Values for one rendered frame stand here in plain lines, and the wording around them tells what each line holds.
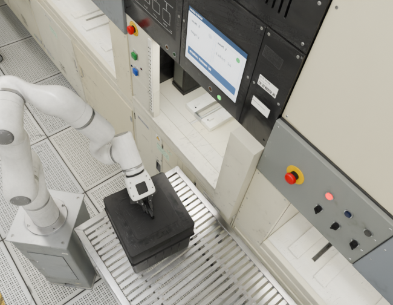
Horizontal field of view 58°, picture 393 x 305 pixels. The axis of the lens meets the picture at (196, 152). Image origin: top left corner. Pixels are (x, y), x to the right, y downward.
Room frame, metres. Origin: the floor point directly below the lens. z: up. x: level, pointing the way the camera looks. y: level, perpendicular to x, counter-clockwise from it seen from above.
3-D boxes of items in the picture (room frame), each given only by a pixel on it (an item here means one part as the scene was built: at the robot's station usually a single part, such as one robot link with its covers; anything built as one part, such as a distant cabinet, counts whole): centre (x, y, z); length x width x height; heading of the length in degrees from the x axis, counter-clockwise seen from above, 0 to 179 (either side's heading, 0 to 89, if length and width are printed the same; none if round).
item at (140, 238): (0.61, 0.16, 0.98); 0.29 x 0.29 x 0.13; 38
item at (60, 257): (0.62, 0.65, 0.38); 0.28 x 0.28 x 0.76; 1
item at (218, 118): (1.32, -0.05, 0.89); 0.22 x 0.21 x 0.04; 136
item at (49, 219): (0.62, 0.65, 0.85); 0.19 x 0.19 x 0.18
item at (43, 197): (0.65, 0.66, 1.07); 0.19 x 0.12 x 0.24; 19
